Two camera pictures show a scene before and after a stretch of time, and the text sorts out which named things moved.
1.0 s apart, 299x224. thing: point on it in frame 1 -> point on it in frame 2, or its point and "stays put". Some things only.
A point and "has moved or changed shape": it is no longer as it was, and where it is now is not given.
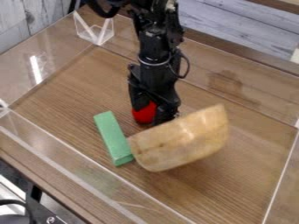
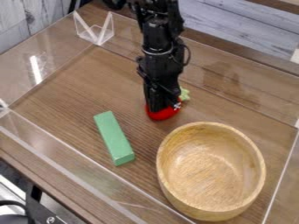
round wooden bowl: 181,141 -> 209,171
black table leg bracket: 37,212 stays put
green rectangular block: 113,137 stays put
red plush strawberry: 144,115 has moved or changed shape
